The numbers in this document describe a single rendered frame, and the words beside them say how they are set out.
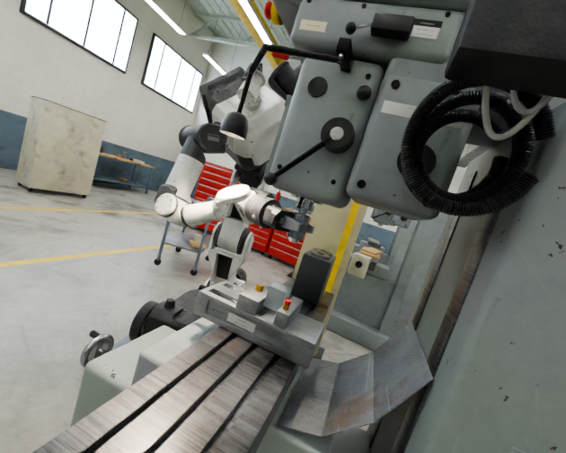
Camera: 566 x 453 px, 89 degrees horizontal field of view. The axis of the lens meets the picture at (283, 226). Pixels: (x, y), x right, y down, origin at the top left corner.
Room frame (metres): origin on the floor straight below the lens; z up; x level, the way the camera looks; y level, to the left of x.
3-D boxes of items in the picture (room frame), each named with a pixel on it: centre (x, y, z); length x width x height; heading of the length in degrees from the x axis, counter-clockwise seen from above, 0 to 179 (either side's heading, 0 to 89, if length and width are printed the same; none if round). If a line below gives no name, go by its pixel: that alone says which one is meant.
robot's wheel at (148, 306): (1.34, 0.50, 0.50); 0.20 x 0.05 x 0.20; 175
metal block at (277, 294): (0.78, -0.05, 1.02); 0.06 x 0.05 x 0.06; 163
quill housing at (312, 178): (0.75, -0.04, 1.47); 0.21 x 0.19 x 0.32; 163
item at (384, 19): (0.61, -0.06, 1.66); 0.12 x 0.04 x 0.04; 73
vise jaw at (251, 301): (0.80, 0.01, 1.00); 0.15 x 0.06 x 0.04; 163
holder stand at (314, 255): (1.27, -0.20, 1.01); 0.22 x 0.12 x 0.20; 165
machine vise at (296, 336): (0.79, -0.02, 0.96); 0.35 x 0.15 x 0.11; 73
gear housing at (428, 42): (0.74, -0.08, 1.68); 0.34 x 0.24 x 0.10; 73
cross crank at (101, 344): (0.90, 0.44, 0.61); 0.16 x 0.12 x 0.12; 73
